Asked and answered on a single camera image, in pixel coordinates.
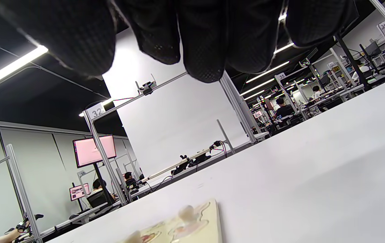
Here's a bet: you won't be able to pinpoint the person's right hand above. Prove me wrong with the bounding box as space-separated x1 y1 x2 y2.
0 0 360 84

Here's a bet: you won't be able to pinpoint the aluminium station frame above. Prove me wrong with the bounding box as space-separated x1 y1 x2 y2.
83 71 189 205

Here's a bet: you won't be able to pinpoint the black clamp camera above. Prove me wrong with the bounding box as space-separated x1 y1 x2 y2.
135 74 158 97

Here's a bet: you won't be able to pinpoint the long ceiling light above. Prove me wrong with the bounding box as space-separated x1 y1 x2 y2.
244 89 266 101
245 60 290 84
240 78 276 96
0 45 49 94

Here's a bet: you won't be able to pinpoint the short aluminium post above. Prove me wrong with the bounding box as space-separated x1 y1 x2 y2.
216 119 237 156

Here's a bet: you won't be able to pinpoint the white partition panel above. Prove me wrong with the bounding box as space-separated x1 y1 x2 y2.
102 27 258 178

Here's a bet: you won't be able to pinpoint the black devices on crossbar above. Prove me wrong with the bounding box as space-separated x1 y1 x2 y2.
171 153 214 176

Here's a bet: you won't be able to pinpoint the wooden animal puzzle frame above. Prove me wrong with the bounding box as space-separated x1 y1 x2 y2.
120 198 223 243

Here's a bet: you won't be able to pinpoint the large pink monitor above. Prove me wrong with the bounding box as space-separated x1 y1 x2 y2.
72 134 117 169

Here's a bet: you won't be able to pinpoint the aluminium corner frame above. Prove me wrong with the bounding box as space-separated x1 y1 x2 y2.
0 144 42 243

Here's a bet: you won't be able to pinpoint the black pole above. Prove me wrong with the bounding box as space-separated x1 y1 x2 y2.
333 33 371 91

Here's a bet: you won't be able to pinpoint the aluminium crossbar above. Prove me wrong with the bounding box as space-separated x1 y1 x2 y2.
143 143 226 183

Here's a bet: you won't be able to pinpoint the aluminium frame post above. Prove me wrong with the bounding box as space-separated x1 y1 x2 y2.
219 72 258 144

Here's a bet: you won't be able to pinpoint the small pink monitor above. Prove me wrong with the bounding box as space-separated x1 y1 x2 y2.
69 183 91 202

